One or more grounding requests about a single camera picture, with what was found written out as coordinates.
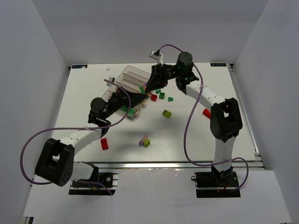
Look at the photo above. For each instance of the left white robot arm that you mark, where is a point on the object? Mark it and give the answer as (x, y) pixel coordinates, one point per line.
(56, 162)

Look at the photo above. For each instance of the purple and lime lego stack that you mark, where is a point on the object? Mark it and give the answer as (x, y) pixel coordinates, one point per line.
(145, 141)

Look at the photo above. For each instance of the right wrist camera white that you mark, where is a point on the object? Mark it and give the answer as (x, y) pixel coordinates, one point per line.
(157, 56)

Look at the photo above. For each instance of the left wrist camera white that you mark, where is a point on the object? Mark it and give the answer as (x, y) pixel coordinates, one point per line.
(110, 81)

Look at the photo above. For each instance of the green long lego brick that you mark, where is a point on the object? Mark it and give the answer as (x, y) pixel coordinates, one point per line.
(125, 108)

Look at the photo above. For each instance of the blue label corner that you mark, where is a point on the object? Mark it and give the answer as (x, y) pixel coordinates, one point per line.
(79, 66)
(218, 64)

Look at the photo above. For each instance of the red square lego brick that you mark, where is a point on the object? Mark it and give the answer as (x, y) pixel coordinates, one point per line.
(154, 97)

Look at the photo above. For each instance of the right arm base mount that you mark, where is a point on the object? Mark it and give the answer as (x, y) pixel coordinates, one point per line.
(207, 186)

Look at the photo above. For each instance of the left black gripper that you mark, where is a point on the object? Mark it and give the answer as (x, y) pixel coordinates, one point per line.
(119, 98)

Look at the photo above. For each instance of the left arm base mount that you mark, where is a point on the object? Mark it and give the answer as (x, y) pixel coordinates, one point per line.
(90, 180)

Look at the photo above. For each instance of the lime square lego brick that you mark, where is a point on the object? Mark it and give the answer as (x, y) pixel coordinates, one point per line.
(167, 114)

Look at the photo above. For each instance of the clear container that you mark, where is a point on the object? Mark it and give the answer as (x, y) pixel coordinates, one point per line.
(133, 70)
(106, 97)
(133, 82)
(112, 87)

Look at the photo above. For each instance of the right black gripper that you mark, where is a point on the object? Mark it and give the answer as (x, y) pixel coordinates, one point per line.
(159, 73)

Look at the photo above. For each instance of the red large lego brick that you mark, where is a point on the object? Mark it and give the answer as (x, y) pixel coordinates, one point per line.
(207, 113)

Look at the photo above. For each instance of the blue label left corner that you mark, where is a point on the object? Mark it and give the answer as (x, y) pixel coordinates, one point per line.
(79, 66)

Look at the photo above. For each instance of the blue label right corner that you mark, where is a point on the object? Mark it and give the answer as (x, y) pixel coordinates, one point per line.
(218, 64)

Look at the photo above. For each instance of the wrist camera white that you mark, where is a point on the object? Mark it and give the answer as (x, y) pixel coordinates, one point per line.
(157, 56)
(110, 81)

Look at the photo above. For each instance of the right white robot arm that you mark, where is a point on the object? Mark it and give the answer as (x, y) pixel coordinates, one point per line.
(225, 116)

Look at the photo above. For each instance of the red lego brick front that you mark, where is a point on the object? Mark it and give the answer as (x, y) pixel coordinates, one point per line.
(104, 144)

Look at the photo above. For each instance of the green square lego upside-down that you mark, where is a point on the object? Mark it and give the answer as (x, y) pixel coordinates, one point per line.
(161, 95)

